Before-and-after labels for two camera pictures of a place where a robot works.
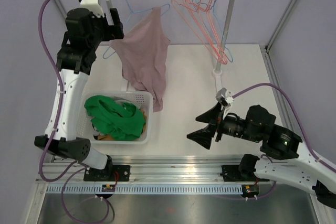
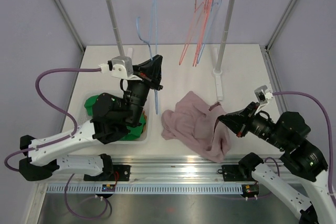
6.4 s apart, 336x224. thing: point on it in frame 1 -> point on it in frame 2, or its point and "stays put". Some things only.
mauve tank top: x=144 y=49 -> x=193 y=121
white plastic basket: x=84 y=126 stays put
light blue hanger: x=132 y=11 -> x=154 y=5
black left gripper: x=113 y=32 -> x=150 y=72
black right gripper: x=213 y=116 -> x=240 y=121
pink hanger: x=202 y=16 -> x=209 y=1
